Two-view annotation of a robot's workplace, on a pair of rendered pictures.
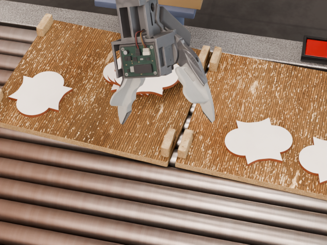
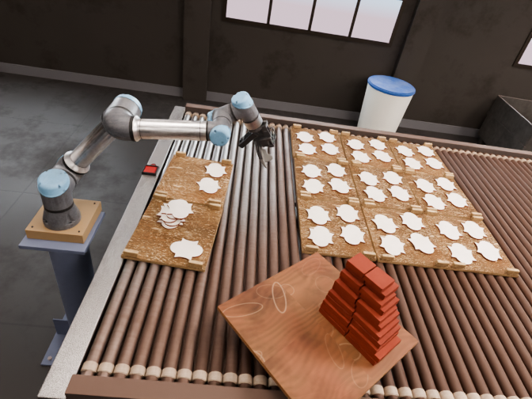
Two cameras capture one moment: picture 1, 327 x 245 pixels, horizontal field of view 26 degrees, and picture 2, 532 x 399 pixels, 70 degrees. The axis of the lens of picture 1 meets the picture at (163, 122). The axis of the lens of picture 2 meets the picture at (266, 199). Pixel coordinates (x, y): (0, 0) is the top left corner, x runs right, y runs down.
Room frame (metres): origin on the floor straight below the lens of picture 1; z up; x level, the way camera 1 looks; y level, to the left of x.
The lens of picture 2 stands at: (1.18, 1.44, 2.14)
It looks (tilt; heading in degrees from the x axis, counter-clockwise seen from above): 37 degrees down; 251
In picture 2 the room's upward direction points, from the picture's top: 11 degrees clockwise
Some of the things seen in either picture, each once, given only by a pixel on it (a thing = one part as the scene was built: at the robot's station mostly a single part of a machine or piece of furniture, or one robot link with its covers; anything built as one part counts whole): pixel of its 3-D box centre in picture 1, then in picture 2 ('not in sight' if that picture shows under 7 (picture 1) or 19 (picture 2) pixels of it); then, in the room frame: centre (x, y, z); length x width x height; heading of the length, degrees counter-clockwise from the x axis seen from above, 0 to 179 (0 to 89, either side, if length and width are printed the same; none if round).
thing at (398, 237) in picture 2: not in sight; (402, 233); (0.02, 0.22, 0.94); 0.41 x 0.35 x 0.04; 78
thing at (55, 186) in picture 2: not in sight; (55, 188); (1.62, 0.02, 1.09); 0.13 x 0.12 x 0.14; 79
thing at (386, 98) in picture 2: not in sight; (381, 111); (-1.47, -2.57, 0.35); 0.58 x 0.57 x 0.70; 78
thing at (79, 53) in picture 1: (102, 85); (176, 230); (1.13, 0.14, 0.93); 0.41 x 0.35 x 0.02; 73
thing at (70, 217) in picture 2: not in sight; (60, 210); (1.62, 0.03, 0.97); 0.15 x 0.15 x 0.10
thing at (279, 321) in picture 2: not in sight; (317, 324); (0.68, 0.75, 1.03); 0.50 x 0.50 x 0.02; 27
